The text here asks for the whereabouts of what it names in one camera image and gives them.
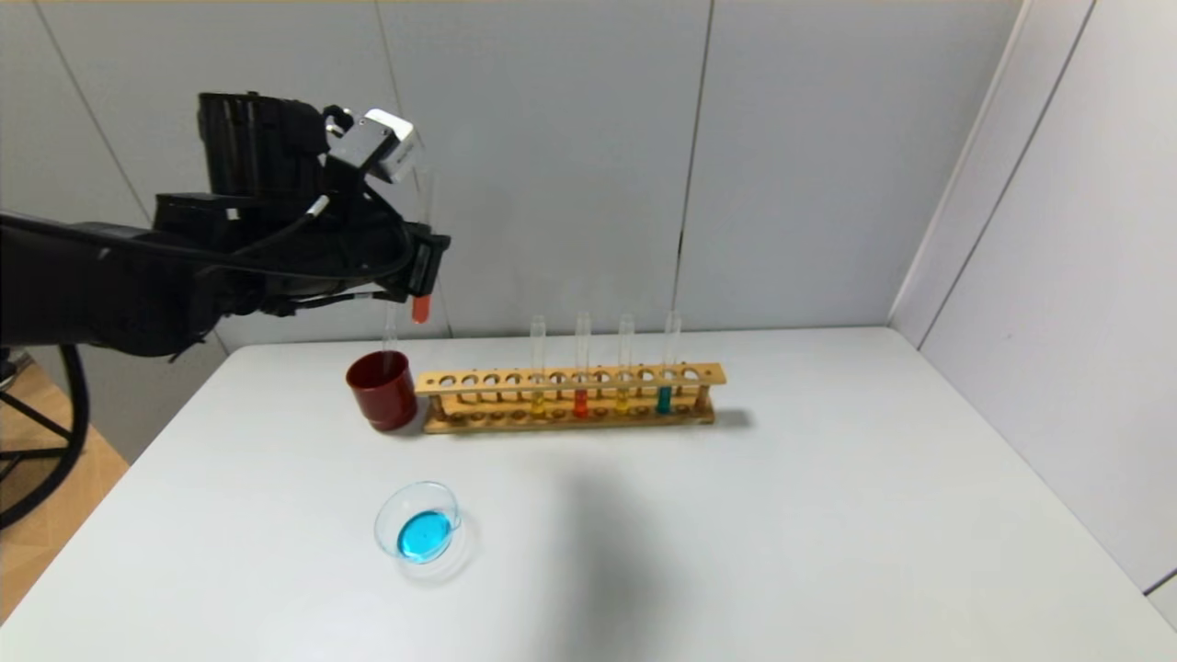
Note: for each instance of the test tube with yellow pigment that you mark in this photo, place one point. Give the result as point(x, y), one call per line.
point(622, 402)
point(538, 405)

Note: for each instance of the dark red cup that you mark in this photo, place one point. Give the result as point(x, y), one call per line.
point(382, 400)

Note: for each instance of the test tube with blue pigment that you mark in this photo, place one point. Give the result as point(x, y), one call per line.
point(391, 336)
point(664, 400)

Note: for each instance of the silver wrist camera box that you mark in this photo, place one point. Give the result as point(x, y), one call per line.
point(377, 138)

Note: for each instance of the test tube with red pigment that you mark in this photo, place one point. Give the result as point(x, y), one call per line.
point(580, 403)
point(421, 311)

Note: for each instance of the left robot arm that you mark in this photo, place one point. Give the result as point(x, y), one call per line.
point(92, 285)

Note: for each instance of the clear glass dish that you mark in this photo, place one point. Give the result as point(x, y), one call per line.
point(425, 535)

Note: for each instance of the black chair base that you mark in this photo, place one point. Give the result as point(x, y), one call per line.
point(32, 412)

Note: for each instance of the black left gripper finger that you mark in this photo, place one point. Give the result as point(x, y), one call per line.
point(428, 267)

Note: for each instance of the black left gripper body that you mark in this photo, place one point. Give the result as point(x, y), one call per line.
point(426, 266)

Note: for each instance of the wooden test tube rack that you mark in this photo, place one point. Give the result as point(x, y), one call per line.
point(708, 374)

